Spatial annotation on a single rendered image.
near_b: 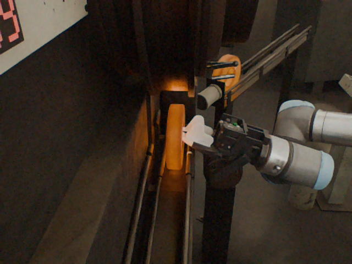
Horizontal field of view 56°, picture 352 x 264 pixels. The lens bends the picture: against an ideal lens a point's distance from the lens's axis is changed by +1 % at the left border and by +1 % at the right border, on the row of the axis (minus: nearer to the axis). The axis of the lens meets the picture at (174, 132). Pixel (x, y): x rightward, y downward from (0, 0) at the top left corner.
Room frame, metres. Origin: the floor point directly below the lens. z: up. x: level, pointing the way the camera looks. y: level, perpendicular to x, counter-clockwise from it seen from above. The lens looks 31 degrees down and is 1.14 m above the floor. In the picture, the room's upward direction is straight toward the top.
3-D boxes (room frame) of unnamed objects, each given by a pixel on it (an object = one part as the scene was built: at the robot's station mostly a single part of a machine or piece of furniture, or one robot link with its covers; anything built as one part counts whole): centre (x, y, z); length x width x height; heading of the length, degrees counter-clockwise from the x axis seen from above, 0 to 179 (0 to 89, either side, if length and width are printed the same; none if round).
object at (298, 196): (1.22, -0.63, 0.26); 0.12 x 0.12 x 0.52
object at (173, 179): (0.64, -0.01, 0.66); 0.19 x 0.07 x 0.01; 176
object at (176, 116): (0.65, 0.00, 0.74); 0.16 x 0.03 x 0.16; 175
